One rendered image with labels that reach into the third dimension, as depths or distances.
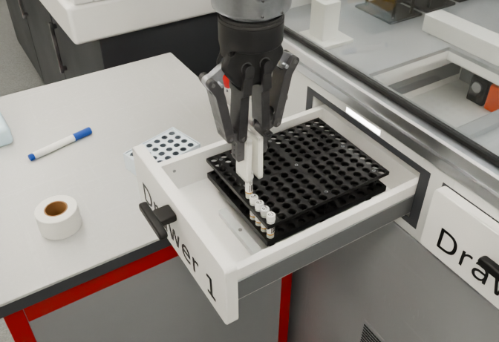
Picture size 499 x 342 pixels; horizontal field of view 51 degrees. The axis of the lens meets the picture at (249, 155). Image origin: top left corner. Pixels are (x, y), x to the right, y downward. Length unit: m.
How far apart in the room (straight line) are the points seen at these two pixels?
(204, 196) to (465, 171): 0.39
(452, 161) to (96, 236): 0.57
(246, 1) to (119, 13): 0.94
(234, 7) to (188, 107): 0.67
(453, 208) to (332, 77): 0.29
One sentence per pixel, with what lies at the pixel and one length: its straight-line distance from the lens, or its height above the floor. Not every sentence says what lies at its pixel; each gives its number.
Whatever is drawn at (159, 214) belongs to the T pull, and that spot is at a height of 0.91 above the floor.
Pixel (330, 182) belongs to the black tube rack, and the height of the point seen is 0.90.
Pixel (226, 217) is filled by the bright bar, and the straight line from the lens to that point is 0.80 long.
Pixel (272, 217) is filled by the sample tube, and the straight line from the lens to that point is 0.71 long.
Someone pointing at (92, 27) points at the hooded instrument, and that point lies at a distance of 1.46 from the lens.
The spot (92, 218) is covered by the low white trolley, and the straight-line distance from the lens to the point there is 0.96.
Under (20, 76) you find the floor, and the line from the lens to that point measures 3.16.
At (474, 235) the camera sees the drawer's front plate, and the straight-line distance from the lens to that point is 0.76.
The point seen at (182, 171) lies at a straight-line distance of 0.85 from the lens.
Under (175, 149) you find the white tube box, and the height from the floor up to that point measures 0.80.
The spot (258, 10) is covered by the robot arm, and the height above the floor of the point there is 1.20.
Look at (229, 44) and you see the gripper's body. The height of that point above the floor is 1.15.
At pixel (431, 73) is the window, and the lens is 0.76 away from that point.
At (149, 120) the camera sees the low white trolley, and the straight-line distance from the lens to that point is 1.18.
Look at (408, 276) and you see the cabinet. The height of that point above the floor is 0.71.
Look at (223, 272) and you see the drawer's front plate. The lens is 0.63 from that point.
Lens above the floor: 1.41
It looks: 38 degrees down
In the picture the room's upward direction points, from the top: straight up
